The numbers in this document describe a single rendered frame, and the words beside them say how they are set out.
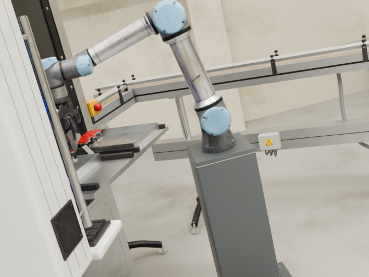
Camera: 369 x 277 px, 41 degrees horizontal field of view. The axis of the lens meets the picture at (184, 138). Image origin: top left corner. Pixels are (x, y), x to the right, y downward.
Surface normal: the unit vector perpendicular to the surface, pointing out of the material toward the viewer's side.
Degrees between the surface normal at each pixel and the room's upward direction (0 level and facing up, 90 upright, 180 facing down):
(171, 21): 82
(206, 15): 90
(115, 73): 90
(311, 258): 0
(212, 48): 90
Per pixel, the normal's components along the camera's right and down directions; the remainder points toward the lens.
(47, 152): 0.95, -0.15
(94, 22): 0.15, 0.26
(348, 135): -0.33, 0.35
